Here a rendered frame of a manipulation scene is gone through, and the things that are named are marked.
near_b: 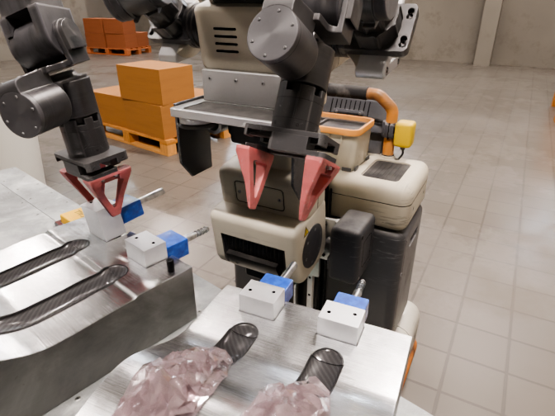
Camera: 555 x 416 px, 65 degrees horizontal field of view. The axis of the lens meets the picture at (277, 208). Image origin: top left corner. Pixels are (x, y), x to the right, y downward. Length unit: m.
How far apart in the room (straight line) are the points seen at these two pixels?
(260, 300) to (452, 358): 1.36
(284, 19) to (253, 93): 0.39
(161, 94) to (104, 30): 8.08
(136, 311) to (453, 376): 1.38
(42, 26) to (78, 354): 0.40
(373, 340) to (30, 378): 0.39
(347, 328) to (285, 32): 0.33
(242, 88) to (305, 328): 0.48
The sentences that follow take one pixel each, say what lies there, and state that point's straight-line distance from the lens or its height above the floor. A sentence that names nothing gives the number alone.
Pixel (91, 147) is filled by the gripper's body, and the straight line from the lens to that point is 0.67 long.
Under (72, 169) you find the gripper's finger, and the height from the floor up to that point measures 1.01.
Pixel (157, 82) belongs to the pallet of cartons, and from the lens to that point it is 3.77.
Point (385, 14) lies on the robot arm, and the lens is 0.65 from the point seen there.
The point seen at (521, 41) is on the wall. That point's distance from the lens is 10.31.
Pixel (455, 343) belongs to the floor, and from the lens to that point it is 1.92.
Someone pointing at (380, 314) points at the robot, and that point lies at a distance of 1.28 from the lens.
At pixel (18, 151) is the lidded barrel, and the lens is 3.11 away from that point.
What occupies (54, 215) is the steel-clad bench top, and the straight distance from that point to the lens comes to 1.06.
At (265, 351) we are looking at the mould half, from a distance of 0.53.
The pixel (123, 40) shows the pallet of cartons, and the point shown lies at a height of 0.35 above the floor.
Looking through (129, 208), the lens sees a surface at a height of 0.93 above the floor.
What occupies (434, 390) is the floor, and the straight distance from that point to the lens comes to 1.72.
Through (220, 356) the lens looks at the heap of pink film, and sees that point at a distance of 0.49.
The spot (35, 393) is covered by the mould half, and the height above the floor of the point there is 0.84.
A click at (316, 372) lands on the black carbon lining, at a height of 0.85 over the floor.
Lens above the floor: 1.23
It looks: 26 degrees down
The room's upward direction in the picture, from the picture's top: straight up
